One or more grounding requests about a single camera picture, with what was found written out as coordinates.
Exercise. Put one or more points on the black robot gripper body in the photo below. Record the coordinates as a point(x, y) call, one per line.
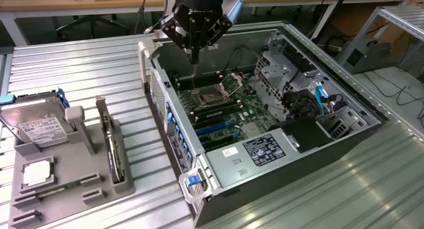
point(199, 18)

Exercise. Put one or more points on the green graphics card with fan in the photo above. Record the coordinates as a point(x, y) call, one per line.
point(114, 152)

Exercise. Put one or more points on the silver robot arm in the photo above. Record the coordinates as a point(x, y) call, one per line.
point(237, 8)

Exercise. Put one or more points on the thin metal locking lever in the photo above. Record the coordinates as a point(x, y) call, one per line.
point(193, 82)

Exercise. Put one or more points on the black office chair base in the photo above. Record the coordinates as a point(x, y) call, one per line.
point(90, 21)

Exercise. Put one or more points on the metal socket cover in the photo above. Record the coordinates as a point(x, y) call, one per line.
point(233, 86)

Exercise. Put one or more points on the tall metal disk bay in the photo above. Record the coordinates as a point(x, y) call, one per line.
point(275, 72)

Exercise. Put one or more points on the CPU socket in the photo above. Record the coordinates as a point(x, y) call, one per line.
point(210, 98)

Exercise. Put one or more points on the blue slot clip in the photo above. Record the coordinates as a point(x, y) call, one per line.
point(170, 117)
point(177, 129)
point(181, 139)
point(186, 149)
point(167, 106)

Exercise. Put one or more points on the green motherboard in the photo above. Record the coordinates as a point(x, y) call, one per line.
point(251, 107)

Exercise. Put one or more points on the installed RAM stick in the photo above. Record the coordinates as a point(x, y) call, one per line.
point(215, 112)

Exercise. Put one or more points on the wooden desk with box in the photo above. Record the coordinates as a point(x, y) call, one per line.
point(50, 3)

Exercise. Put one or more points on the blue expansion slot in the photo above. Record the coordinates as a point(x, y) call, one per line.
point(213, 129)

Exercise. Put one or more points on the silver chipset heatsink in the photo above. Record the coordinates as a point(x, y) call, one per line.
point(250, 129)

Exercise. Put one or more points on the grey equipment box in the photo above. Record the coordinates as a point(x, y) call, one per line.
point(371, 57)

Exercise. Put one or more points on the long black expansion slot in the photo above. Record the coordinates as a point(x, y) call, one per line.
point(221, 143)

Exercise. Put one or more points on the black plastic air shroud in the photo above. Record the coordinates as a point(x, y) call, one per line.
point(309, 134)

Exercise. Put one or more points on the low metal disk bay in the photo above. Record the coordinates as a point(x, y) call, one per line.
point(338, 127)

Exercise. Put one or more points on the silver hard disk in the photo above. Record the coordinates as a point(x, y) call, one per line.
point(39, 124)

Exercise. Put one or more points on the blue disk caddy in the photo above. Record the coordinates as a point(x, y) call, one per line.
point(7, 99)

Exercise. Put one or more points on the grey power supply unit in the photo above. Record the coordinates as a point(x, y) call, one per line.
point(229, 169)

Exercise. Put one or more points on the blue case latch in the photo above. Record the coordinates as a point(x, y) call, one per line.
point(191, 181)

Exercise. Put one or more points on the grey parts rack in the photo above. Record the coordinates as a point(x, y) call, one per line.
point(70, 169)

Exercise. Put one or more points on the silver CPU chip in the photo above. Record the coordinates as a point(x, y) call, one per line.
point(37, 173)

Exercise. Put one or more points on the open black PC case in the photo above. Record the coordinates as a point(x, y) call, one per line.
point(265, 201)

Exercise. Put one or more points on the loose green RAM stick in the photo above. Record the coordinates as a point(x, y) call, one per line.
point(59, 189)

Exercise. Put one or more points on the aluminium profile frame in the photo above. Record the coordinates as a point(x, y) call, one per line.
point(398, 15)

